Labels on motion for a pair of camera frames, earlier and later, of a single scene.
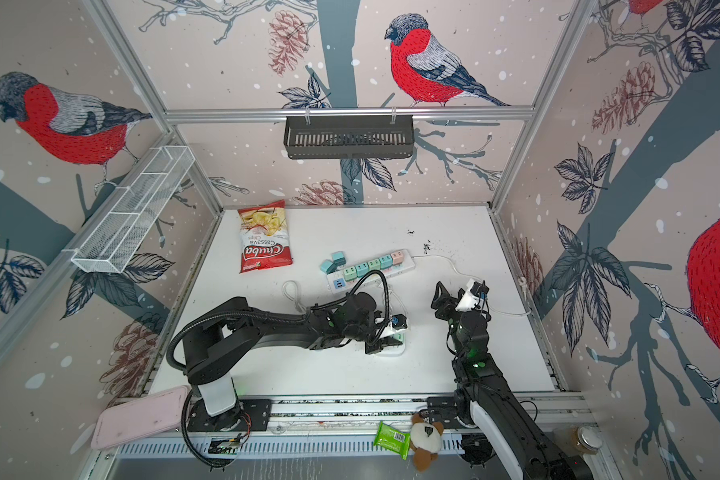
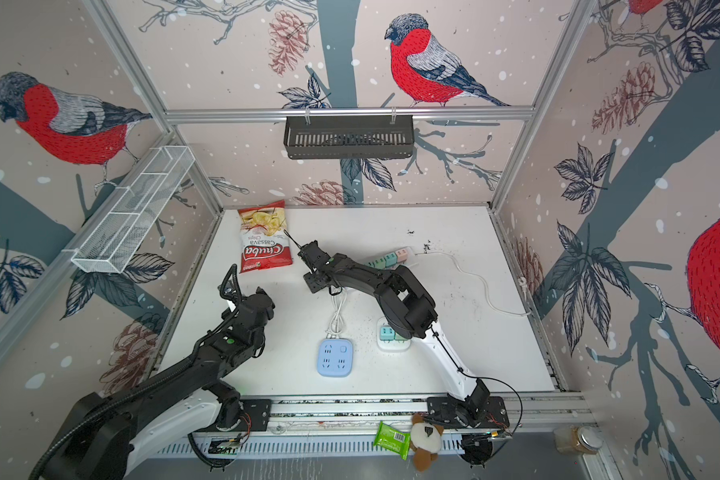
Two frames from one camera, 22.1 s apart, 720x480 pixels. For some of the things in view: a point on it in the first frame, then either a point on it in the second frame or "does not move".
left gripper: x=380 y=343 → x=261 y=292
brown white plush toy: x=425 y=441 does not move
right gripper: x=438 y=303 → x=314 y=284
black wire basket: x=349 y=139 does not move
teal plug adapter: x=385 y=261 does not move
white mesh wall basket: x=119 y=226 does not move
